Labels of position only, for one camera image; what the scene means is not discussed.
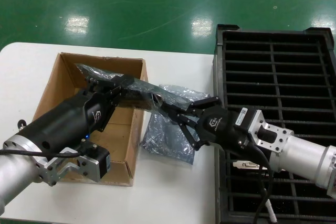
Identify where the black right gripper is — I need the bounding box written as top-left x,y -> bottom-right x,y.
159,96 -> 254,155

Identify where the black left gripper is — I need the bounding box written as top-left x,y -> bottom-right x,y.
18,74 -> 136,154

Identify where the translucent grey antistatic bag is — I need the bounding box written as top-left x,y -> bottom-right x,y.
74,62 -> 202,121

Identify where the black slotted container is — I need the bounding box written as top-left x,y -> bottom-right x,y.
213,24 -> 336,224

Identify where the open brown cardboard box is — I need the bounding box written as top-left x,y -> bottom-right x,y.
31,52 -> 150,187

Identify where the crumpled silvery antistatic bag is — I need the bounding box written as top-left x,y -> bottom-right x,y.
139,83 -> 212,167

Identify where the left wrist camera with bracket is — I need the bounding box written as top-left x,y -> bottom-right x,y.
36,140 -> 112,187

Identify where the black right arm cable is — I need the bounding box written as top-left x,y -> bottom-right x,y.
240,140 -> 278,224

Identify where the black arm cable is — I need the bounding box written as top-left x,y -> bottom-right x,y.
240,140 -> 278,224
0,147 -> 89,157

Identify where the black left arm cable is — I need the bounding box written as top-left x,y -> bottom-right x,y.
0,147 -> 89,157

